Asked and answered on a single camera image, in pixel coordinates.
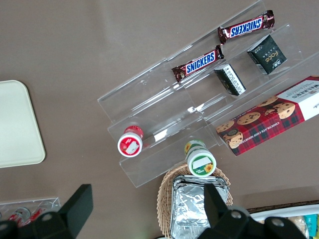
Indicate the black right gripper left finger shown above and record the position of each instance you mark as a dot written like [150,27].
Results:
[77,206]

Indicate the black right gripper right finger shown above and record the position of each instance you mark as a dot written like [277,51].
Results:
[215,206]

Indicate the light wicker basket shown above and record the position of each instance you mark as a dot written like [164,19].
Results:
[164,199]

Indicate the cream plastic tray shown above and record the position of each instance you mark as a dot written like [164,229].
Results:
[20,124]

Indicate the clear acrylic bottle rack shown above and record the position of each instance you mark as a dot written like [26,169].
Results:
[49,203]

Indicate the aluminium foil container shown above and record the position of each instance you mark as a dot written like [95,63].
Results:
[187,209]

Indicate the red cola bottle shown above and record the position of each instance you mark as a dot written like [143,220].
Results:
[37,214]
[20,214]

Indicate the green lid cup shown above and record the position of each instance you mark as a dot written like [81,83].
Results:
[201,161]

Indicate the white snack bin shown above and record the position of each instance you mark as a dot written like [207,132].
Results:
[279,210]

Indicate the red lid cup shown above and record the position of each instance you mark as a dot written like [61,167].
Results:
[130,144]

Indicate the rice cracker bag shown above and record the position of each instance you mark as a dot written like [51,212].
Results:
[297,222]

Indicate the red tartan cookie box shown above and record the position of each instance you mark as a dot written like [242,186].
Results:
[264,122]

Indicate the teal snack pack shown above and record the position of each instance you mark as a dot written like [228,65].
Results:
[312,225]

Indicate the clear acrylic stepped shelf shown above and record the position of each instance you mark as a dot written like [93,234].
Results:
[154,99]

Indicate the black box white label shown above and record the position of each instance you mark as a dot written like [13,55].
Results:
[230,79]

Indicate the snickers chocolate bar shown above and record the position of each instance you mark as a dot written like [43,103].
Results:
[246,27]
[199,62]

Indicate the black box gold print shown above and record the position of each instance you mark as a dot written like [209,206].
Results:
[266,55]

